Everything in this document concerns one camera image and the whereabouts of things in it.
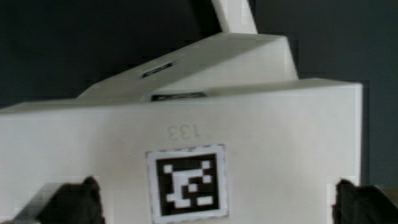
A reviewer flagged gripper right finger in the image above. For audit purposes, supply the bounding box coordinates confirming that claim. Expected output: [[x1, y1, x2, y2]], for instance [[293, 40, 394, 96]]
[[332, 179, 398, 224]]

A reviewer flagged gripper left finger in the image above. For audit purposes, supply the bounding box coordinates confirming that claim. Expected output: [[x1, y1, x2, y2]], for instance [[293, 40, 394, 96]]
[[36, 176, 107, 224]]

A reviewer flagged white small cabinet top block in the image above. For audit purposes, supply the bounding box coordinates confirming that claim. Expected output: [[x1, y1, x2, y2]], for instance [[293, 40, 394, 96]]
[[0, 79, 362, 224]]

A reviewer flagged white cabinet body box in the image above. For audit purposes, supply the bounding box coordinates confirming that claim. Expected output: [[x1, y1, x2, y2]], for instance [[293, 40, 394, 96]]
[[78, 33, 299, 101]]

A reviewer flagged white U-shaped fence wall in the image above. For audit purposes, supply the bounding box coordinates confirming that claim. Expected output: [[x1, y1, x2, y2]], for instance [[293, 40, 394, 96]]
[[211, 0, 258, 34]]

